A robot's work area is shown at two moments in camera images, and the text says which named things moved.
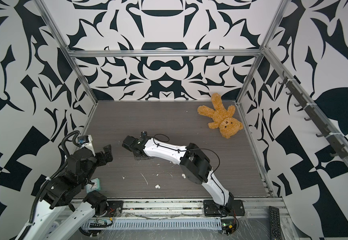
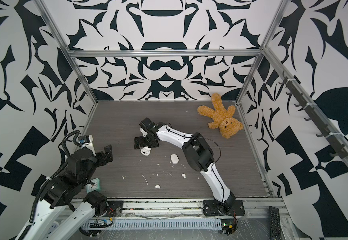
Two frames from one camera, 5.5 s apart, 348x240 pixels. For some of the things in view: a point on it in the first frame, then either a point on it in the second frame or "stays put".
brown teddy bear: [229, 126] stays put
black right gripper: [137, 158] to [140, 139]
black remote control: [274, 223] stays put
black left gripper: [101, 159] stays put
